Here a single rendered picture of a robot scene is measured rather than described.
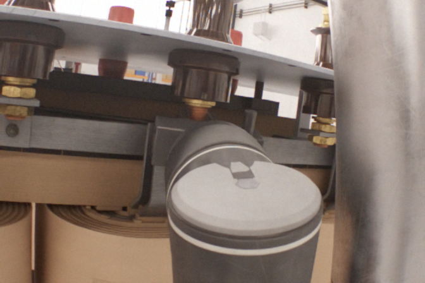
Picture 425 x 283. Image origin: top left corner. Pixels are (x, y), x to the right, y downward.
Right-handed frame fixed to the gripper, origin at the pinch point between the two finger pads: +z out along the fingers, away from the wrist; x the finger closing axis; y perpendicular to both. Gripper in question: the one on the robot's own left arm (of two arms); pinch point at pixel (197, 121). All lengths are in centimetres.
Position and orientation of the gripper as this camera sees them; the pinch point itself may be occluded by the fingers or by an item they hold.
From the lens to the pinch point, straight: 61.3
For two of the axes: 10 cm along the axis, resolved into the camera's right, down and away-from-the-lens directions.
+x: -9.8, -1.2, -1.5
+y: 1.6, -9.5, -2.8
